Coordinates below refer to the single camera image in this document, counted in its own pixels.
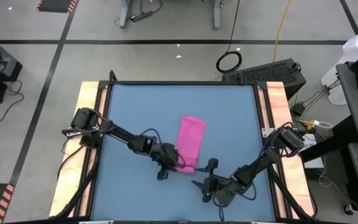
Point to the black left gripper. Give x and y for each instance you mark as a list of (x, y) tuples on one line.
[(166, 155)]

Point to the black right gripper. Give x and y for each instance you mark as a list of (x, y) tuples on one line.
[(222, 189)]

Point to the pink towel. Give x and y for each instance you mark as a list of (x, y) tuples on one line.
[(191, 137)]

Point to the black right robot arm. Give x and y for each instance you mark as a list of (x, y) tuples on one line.
[(269, 155)]

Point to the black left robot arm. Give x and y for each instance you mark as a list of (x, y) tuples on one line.
[(123, 135)]

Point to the wooden table side board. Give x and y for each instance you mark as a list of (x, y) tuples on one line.
[(85, 93), (277, 99)]

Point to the white labelled box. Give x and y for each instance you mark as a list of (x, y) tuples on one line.
[(315, 163)]

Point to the black power adapter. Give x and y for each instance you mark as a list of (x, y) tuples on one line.
[(298, 109)]

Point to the black computer case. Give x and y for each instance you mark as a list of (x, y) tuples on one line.
[(266, 73)]

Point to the black desk base beam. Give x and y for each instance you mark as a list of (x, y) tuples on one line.
[(328, 141)]

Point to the black caster wheel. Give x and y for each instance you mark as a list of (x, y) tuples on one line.
[(349, 210)]

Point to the black power strip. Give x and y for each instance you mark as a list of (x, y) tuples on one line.
[(141, 16)]

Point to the grey desk leg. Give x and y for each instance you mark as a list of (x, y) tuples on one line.
[(217, 15), (125, 15)]

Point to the white fabric covered object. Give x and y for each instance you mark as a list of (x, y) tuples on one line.
[(357, 43)]

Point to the black machine housing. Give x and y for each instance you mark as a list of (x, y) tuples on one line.
[(2, 62)]

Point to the white metal bracket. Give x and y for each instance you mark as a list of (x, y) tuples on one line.
[(266, 132)]

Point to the black diagonal frame strut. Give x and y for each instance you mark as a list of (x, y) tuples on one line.
[(287, 199), (73, 196)]

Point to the black table frame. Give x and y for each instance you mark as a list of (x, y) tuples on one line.
[(182, 83)]

